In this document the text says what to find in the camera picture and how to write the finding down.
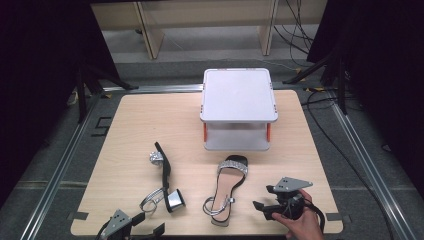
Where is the black silver block-heel sandal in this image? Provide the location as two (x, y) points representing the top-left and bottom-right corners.
(201, 154), (250, 228)
(139, 141), (187, 216)

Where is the white two-tier shoe rack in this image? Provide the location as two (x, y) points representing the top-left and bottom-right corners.
(199, 67), (280, 153)

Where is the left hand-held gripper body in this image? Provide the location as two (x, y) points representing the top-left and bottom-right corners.
(99, 208), (135, 240)

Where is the black tape strip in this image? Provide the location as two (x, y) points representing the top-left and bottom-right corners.
(325, 212), (352, 224)
(67, 211), (90, 221)

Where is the black curtain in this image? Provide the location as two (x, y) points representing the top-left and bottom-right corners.
(0, 0), (120, 209)
(306, 0), (424, 198)

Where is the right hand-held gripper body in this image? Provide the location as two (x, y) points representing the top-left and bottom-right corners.
(272, 176), (314, 221)

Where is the right hand-held gripper black cable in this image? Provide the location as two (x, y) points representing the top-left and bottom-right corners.
(302, 199), (327, 234)

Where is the long black floor cable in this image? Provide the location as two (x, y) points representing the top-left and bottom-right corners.
(300, 89), (398, 240)

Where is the person's right hand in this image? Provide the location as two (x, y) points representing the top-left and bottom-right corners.
(271, 188), (325, 240)

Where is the aluminium floor rail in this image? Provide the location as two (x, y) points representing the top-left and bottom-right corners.
(328, 99), (418, 240)
(102, 83), (205, 94)
(19, 95), (102, 240)

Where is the black tripod stand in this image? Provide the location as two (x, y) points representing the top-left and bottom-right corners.
(282, 49), (350, 116)
(74, 62), (140, 124)

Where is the bundle of black cables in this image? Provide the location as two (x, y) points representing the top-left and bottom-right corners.
(273, 0), (317, 68)

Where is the beige wooden desk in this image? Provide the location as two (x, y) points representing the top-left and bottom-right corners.
(90, 0), (329, 61)

